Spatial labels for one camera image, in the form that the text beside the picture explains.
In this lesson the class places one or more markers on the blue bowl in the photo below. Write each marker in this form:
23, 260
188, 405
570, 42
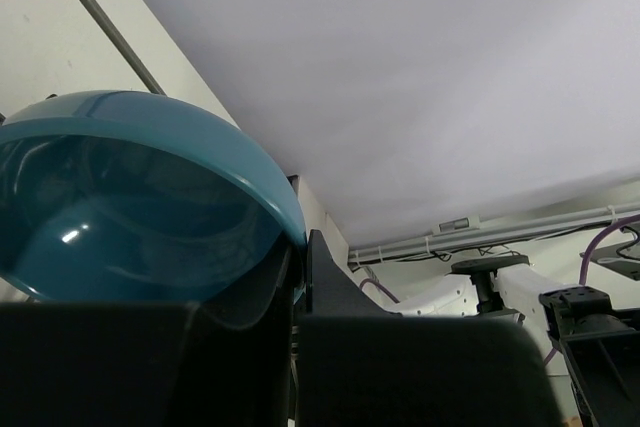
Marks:
123, 195

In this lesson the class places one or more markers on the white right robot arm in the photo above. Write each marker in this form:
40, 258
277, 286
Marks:
589, 339

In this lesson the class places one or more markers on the white ceiling cable duct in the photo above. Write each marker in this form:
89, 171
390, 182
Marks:
485, 235

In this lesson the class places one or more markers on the grey wire dish rack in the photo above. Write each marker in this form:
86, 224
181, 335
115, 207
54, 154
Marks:
106, 25

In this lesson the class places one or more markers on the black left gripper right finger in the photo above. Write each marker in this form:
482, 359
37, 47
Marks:
360, 365

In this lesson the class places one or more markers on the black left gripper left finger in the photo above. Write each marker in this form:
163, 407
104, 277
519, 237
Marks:
220, 363

